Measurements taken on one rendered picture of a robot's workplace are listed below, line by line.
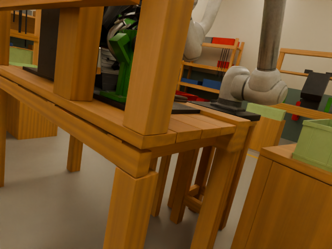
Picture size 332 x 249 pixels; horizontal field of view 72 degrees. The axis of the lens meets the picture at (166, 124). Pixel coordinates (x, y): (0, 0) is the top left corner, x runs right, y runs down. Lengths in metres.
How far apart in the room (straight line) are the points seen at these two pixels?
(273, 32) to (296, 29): 5.34
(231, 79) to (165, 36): 0.98
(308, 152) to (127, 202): 0.78
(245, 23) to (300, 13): 1.30
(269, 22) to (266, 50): 0.13
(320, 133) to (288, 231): 0.44
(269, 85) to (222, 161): 0.52
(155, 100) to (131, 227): 0.36
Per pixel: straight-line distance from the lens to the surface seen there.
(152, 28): 0.57
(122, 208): 0.68
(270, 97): 1.39
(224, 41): 6.53
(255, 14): 7.08
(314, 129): 1.11
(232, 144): 1.05
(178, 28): 0.59
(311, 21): 6.69
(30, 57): 3.92
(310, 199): 1.12
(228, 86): 1.49
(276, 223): 1.21
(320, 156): 1.12
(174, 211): 1.77
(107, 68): 1.20
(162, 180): 1.67
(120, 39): 0.89
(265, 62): 1.38
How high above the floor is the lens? 1.04
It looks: 13 degrees down
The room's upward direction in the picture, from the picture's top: 11 degrees clockwise
